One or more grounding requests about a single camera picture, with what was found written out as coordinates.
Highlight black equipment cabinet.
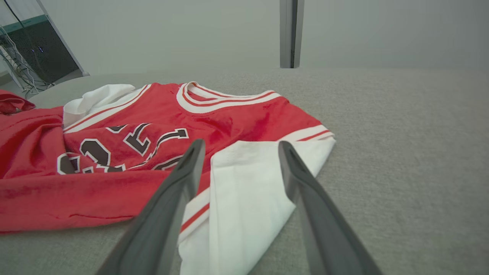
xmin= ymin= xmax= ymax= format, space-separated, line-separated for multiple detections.
xmin=0 ymin=15 xmax=89 ymax=85

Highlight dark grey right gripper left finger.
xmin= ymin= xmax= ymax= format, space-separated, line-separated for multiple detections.
xmin=96 ymin=139 xmax=206 ymax=275

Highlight red shorts white stripes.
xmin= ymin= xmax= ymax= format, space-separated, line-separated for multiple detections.
xmin=0 ymin=90 xmax=36 ymax=114

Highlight red basketball jersey white sleeves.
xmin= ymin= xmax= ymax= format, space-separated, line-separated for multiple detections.
xmin=0 ymin=81 xmax=337 ymax=275

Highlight grey metal partition post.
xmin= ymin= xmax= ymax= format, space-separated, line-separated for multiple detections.
xmin=280 ymin=0 xmax=305 ymax=68

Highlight white cable bundle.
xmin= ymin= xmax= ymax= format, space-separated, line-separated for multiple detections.
xmin=0 ymin=25 xmax=52 ymax=96

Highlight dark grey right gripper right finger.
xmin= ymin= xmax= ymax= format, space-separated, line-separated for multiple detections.
xmin=278 ymin=141 xmax=382 ymax=275

